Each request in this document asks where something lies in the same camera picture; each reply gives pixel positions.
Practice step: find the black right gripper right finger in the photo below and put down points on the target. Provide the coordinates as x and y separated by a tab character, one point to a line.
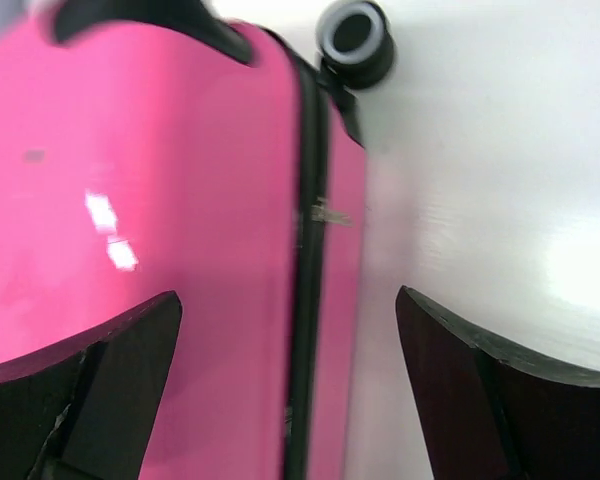
491	408

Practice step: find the pink hard-shell suitcase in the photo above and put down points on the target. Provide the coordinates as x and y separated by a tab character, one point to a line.
148	147

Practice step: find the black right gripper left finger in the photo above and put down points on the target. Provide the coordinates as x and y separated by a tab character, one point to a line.
85	407

